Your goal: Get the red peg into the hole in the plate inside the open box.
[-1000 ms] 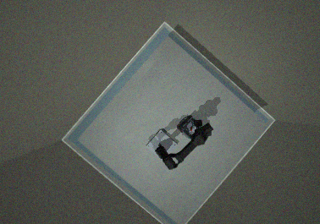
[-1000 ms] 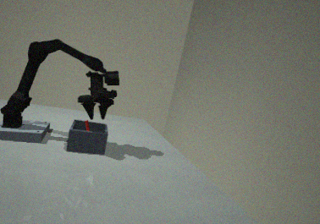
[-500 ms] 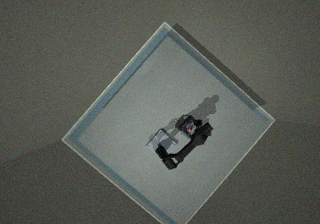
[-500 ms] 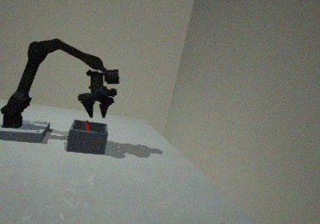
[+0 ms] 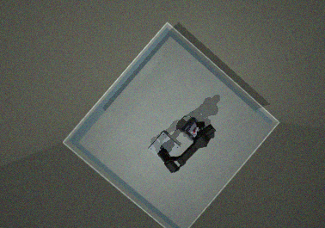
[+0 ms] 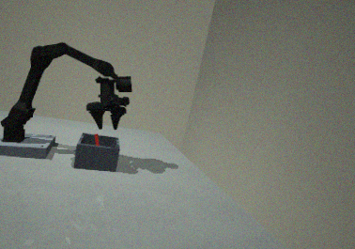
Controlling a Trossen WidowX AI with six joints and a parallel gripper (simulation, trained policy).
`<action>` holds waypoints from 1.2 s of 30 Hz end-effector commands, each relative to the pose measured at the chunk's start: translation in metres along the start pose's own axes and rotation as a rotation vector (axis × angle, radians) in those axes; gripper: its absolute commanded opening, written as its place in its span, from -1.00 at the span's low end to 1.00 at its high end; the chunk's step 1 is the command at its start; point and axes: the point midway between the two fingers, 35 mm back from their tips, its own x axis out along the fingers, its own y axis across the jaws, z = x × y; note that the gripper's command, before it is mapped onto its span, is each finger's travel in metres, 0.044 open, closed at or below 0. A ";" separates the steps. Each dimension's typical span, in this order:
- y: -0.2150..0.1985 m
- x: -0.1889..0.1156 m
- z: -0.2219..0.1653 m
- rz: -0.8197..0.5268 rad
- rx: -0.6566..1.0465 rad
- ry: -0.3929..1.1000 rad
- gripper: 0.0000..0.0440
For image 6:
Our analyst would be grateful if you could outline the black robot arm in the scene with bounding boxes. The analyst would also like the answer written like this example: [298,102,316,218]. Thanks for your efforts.
[0,42,131,143]

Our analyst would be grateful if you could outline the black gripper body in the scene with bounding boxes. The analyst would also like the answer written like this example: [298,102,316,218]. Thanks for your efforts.
[86,90,126,115]

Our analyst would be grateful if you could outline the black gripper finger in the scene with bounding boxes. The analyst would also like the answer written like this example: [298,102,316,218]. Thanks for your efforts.
[88,110,105,130]
[111,114,124,130]

